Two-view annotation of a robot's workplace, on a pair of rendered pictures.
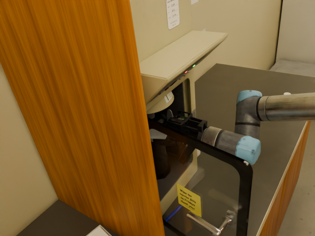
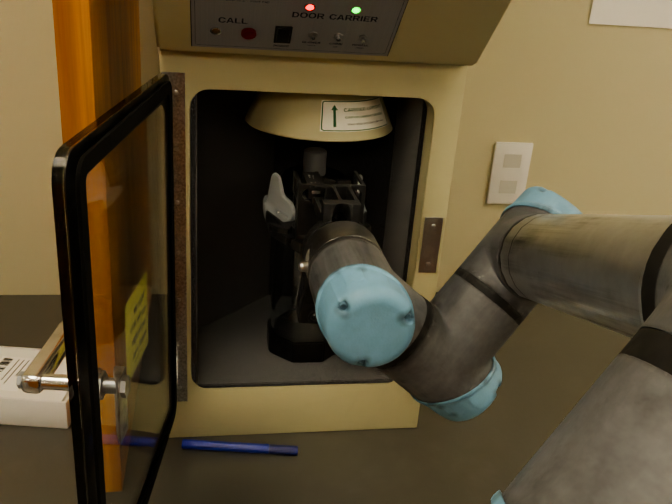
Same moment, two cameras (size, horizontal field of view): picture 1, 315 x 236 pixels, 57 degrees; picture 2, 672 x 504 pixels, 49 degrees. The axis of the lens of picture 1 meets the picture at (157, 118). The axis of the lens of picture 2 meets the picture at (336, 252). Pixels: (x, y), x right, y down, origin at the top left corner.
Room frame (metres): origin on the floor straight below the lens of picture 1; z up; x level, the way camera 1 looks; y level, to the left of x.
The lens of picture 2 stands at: (0.18, -0.56, 1.52)
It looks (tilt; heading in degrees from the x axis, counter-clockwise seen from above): 23 degrees down; 40
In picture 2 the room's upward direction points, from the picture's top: 5 degrees clockwise
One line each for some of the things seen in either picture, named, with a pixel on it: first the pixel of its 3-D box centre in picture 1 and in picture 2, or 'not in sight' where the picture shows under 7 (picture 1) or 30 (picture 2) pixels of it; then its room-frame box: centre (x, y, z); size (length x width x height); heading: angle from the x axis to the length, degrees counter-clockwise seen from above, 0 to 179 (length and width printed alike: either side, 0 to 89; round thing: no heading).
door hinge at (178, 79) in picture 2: not in sight; (174, 254); (0.62, 0.05, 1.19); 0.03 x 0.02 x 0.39; 142
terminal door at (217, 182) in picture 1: (191, 199); (133, 326); (0.50, -0.06, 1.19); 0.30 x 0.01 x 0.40; 42
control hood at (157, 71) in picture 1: (183, 68); (331, 8); (0.71, -0.08, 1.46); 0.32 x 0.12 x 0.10; 142
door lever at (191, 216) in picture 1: (208, 219); (71, 357); (0.43, -0.09, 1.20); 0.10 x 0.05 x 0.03; 42
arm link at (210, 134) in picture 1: (211, 140); (340, 262); (0.67, -0.15, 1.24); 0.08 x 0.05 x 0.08; 142
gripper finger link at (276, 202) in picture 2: not in sight; (276, 196); (0.75, 0.02, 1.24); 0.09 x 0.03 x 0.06; 77
